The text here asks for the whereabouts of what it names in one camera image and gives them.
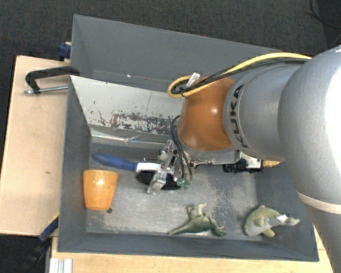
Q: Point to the pale wood board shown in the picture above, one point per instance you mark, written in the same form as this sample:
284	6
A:
32	154

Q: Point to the green toy dinosaur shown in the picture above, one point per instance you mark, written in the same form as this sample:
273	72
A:
200	223

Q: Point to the grey metal bin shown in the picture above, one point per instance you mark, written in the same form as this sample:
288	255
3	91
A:
149	216

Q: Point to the orange cup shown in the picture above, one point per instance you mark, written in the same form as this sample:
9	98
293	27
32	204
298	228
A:
98	190

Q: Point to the green and grey plush toy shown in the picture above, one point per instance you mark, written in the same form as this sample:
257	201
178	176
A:
258	221

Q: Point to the black cylinder on white bracket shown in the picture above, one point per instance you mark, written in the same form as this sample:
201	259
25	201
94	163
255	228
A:
240	166

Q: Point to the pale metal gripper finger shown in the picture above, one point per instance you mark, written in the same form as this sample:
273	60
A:
158	182
166	153

